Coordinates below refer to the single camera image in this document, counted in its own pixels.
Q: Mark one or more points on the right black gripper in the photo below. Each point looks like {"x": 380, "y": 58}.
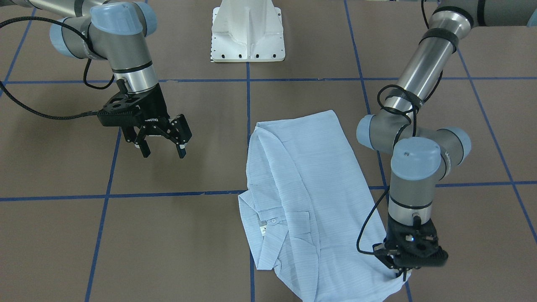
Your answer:
{"x": 154, "y": 107}

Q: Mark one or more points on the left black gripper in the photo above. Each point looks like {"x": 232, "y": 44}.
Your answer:
{"x": 390, "y": 232}

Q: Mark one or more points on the light blue button shirt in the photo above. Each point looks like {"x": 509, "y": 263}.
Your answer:
{"x": 306, "y": 205}

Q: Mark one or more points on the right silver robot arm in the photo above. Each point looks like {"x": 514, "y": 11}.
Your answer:
{"x": 114, "y": 31}

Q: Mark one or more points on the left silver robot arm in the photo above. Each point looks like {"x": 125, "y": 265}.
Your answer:
{"x": 420, "y": 157}

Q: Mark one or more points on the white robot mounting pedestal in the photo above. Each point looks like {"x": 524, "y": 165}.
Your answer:
{"x": 247, "y": 31}

